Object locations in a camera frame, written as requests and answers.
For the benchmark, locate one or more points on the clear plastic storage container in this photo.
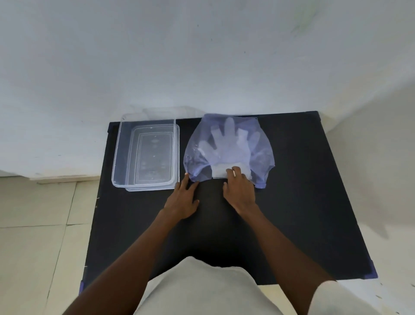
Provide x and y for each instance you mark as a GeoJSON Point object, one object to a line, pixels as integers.
{"type": "Point", "coordinates": [146, 152]}

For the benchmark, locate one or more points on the person's light grey shirt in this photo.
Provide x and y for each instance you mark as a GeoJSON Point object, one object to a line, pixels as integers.
{"type": "Point", "coordinates": [201, 288]}

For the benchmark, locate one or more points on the person's left hand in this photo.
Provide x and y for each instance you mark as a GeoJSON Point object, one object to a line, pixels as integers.
{"type": "Point", "coordinates": [180, 204]}

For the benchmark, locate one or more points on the person's left forearm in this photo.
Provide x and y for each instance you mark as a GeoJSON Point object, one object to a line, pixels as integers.
{"type": "Point", "coordinates": [129, 266]}

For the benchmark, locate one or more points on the person's left thumb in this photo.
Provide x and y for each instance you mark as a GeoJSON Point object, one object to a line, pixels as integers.
{"type": "Point", "coordinates": [195, 203]}

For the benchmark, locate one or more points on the purple table corner cap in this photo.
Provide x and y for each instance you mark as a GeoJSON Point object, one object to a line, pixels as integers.
{"type": "Point", "coordinates": [81, 288]}
{"type": "Point", "coordinates": [373, 271]}

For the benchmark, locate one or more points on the clear disposable plastic glove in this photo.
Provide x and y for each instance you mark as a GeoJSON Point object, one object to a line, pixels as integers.
{"type": "Point", "coordinates": [227, 146]}

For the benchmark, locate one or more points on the blue translucent plastic bag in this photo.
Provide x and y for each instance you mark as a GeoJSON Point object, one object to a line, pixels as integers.
{"type": "Point", "coordinates": [262, 155]}

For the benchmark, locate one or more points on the person's right thumb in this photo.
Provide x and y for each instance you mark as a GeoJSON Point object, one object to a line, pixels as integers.
{"type": "Point", "coordinates": [225, 188]}

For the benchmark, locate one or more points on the person's right forearm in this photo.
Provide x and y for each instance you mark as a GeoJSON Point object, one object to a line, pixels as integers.
{"type": "Point", "coordinates": [285, 256]}

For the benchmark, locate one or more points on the person's right hand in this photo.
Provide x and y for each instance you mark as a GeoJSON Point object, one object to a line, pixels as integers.
{"type": "Point", "coordinates": [240, 194]}

